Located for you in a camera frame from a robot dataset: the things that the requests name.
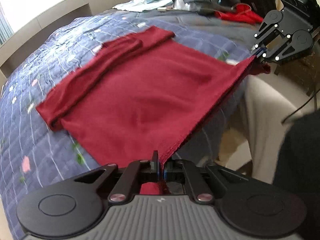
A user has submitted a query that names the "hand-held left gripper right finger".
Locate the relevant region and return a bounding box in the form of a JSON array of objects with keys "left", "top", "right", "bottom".
[{"left": 162, "top": 159, "right": 250, "bottom": 203}]

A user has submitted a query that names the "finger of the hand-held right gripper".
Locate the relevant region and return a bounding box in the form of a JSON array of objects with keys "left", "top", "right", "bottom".
[
  {"left": 260, "top": 34, "right": 300, "bottom": 64},
  {"left": 253, "top": 21, "right": 282, "bottom": 55}
]

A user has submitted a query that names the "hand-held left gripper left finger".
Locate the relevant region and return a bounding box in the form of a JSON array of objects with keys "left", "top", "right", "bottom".
[{"left": 74, "top": 151, "right": 161, "bottom": 203}]

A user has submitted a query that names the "dark red long-sleeve shirt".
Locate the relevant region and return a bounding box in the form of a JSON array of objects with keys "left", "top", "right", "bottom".
[{"left": 36, "top": 26, "right": 272, "bottom": 196}]

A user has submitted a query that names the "bright red cloth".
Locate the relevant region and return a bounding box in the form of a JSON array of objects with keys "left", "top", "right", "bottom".
[{"left": 215, "top": 3, "right": 264, "bottom": 25}]

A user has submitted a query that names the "brown woven object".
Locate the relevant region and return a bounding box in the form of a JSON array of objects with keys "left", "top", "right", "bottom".
[{"left": 282, "top": 52, "right": 320, "bottom": 98}]

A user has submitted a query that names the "person's beige trouser leg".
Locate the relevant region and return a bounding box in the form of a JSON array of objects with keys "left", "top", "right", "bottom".
[{"left": 219, "top": 74, "right": 298, "bottom": 184}]

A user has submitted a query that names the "white plastic bag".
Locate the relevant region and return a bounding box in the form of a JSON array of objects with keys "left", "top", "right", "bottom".
[{"left": 174, "top": 0, "right": 200, "bottom": 9}]

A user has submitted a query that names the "light blue cloth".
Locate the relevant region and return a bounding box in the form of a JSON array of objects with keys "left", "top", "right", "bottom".
[{"left": 112, "top": 0, "right": 177, "bottom": 12}]

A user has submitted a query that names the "person's black top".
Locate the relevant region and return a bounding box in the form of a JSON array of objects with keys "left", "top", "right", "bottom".
[{"left": 274, "top": 112, "right": 320, "bottom": 240}]

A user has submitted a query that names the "blue plaid floral quilt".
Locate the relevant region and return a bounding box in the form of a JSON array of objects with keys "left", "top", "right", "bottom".
[{"left": 0, "top": 11, "right": 253, "bottom": 240}]

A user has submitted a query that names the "beige window seat cabinet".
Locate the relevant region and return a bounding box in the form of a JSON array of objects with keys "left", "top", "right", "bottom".
[{"left": 0, "top": 0, "right": 121, "bottom": 80}]

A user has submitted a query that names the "blue-grey curtain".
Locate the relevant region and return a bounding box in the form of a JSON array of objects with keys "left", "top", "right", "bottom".
[{"left": 0, "top": 15, "right": 14, "bottom": 44}]

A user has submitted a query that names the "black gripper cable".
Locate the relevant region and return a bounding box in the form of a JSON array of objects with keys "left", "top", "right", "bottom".
[{"left": 281, "top": 90, "right": 317, "bottom": 124}]

